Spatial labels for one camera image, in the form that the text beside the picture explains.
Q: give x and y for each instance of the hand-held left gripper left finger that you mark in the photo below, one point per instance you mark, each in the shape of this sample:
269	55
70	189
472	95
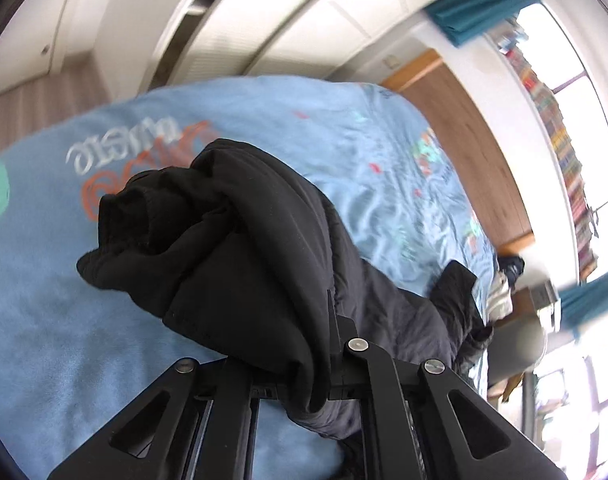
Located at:
233	400

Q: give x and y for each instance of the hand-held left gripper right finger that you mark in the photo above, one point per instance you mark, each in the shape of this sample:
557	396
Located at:
379	385

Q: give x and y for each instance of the black padded jacket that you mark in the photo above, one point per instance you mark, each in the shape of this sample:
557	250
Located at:
264	240

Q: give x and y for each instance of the grey chair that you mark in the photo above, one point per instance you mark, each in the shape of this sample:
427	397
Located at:
516	350

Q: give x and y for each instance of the white cloth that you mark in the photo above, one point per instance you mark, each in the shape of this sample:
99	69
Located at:
499	297

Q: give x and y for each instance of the wooden side table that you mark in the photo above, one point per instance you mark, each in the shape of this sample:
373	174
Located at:
524	302

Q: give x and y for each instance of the dark blue cloth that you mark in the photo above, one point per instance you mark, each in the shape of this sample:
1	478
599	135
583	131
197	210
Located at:
511	266

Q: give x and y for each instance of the grey box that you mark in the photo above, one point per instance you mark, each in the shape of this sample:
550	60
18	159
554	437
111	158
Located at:
545	294

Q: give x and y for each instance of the light blue printed blanket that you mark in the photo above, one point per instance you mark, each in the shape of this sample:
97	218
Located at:
58	310

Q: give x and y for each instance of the wooden headboard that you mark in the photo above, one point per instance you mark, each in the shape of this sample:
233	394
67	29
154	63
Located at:
474	150

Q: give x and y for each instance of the row of colourful books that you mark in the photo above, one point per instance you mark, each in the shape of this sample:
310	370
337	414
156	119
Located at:
559	130

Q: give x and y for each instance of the white wardrobe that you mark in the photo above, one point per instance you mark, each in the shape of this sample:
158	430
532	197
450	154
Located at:
264	15

